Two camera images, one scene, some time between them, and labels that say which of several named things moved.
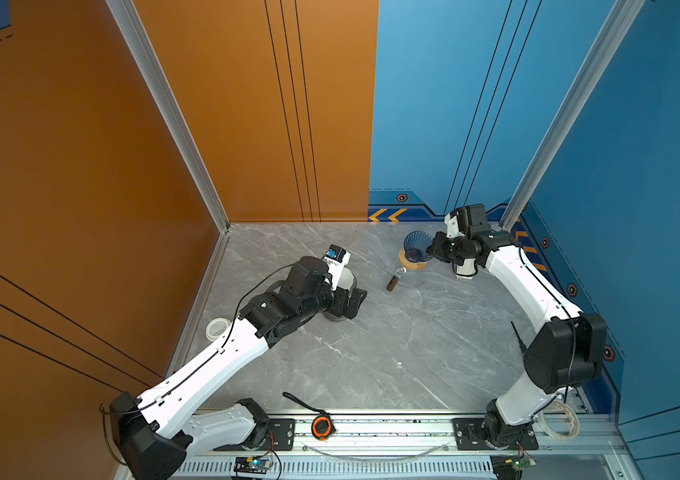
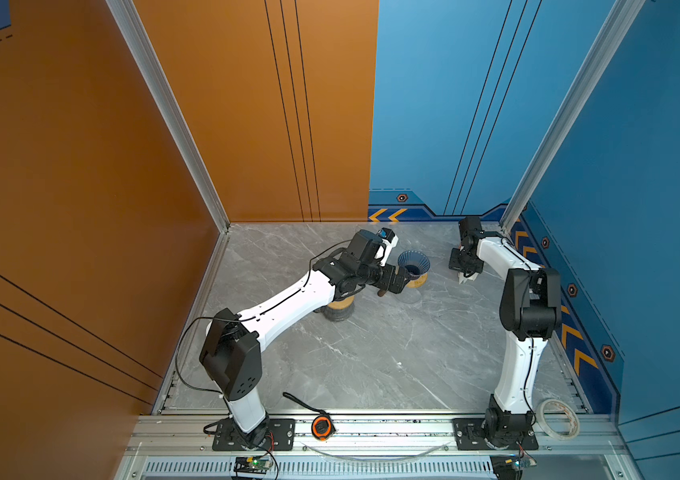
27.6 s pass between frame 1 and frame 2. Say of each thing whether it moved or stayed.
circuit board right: stayed
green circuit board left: stayed
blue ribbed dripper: moved
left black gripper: moved
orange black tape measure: stayed
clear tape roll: stayed
